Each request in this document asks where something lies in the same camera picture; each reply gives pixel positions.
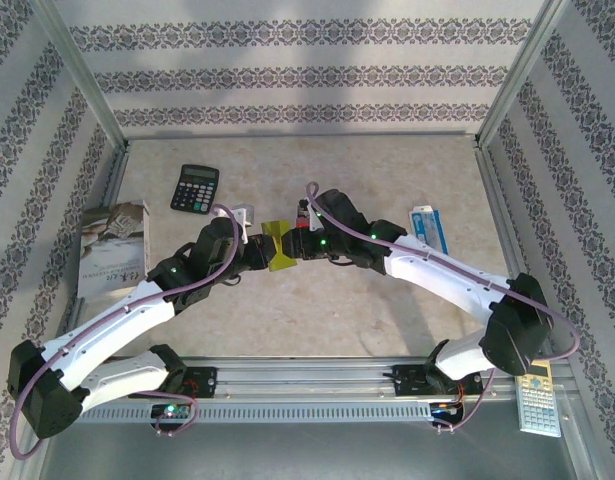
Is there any grey sheet metal panel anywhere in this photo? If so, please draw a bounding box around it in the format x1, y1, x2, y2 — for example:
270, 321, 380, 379
36, 419, 593, 480

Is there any white paperback book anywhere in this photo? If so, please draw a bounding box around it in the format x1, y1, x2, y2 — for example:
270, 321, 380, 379
78, 199, 153, 297

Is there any aluminium cross rail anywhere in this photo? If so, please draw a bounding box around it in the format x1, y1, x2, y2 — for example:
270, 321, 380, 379
124, 130, 481, 141

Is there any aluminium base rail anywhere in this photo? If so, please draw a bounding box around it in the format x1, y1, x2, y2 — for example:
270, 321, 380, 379
86, 355, 573, 401

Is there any gold scientific calculator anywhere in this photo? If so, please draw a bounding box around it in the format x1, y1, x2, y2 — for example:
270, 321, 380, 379
515, 359, 563, 439

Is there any aluminium side rail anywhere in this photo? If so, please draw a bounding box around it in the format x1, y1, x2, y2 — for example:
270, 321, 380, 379
56, 142, 133, 361
474, 139, 553, 359

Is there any clear plastic card case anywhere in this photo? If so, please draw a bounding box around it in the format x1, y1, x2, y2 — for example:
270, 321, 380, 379
260, 218, 299, 273

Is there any aluminium frame post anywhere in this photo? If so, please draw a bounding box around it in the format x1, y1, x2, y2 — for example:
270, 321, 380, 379
476, 0, 578, 149
29, 0, 131, 149

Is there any black desktop calculator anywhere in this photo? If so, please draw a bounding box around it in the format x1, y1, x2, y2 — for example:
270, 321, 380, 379
169, 163, 221, 216

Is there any blue white packet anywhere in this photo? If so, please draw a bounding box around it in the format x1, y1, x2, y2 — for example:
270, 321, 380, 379
409, 203, 451, 255

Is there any grey slotted cable duct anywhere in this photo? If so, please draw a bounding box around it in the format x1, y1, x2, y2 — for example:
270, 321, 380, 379
79, 402, 436, 425

